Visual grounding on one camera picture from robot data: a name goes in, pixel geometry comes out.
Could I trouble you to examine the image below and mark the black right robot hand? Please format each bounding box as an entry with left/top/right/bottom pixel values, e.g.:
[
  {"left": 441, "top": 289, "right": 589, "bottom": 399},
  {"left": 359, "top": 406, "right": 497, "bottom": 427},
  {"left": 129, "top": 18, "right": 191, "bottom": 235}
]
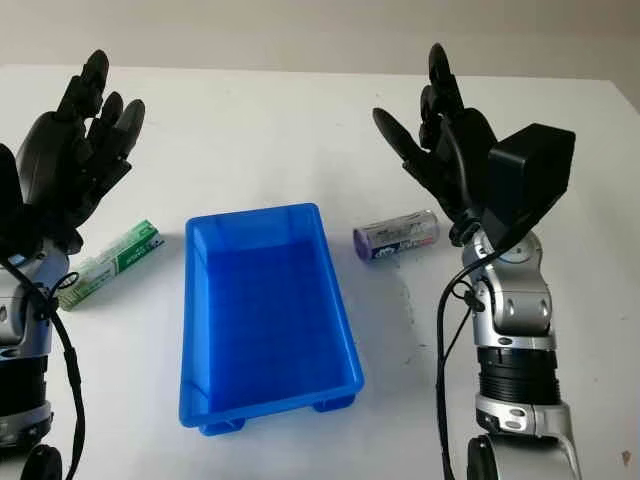
[{"left": 372, "top": 43, "right": 500, "bottom": 227}]

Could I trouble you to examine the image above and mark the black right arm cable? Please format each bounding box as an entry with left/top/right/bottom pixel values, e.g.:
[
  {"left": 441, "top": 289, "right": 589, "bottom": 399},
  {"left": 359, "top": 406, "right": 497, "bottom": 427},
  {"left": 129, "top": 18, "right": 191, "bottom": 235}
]
[{"left": 433, "top": 127, "right": 501, "bottom": 480}]

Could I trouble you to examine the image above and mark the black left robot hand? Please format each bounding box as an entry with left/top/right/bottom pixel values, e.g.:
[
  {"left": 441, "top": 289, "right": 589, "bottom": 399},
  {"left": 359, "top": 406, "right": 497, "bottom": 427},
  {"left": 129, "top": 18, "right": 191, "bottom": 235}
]
[{"left": 13, "top": 49, "right": 147, "bottom": 254}]

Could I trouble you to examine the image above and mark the blue plastic tray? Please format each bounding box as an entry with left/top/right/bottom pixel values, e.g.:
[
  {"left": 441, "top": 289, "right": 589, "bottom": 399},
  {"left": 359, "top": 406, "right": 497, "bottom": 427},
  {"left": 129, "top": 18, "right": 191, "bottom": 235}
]
[{"left": 177, "top": 201, "right": 368, "bottom": 437}]

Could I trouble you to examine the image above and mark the green white toothpaste box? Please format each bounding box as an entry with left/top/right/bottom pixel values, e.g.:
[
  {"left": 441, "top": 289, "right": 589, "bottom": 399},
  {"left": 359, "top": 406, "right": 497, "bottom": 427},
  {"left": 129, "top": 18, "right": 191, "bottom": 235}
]
[{"left": 55, "top": 218, "right": 166, "bottom": 312}]

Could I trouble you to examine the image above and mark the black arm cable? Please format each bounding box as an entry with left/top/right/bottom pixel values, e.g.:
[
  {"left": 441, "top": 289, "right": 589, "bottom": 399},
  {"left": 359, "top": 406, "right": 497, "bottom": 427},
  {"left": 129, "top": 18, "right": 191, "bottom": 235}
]
[
  {"left": 0, "top": 257, "right": 87, "bottom": 480},
  {"left": 433, "top": 127, "right": 501, "bottom": 480}
]

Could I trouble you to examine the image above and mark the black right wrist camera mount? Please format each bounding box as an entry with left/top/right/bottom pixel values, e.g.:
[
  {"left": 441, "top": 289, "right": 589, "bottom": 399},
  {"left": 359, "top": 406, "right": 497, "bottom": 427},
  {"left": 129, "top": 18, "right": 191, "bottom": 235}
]
[{"left": 481, "top": 123, "right": 576, "bottom": 247}]

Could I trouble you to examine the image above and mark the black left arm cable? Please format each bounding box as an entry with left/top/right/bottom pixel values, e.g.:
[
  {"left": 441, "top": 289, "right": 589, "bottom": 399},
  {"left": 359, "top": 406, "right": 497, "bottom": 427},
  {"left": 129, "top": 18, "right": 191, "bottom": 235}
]
[{"left": 0, "top": 257, "right": 87, "bottom": 480}]

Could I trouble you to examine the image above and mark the silver blue bag roll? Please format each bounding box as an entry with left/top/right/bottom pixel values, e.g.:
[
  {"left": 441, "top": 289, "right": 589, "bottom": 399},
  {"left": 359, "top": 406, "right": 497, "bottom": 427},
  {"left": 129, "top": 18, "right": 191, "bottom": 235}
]
[{"left": 352, "top": 209, "right": 440, "bottom": 265}]

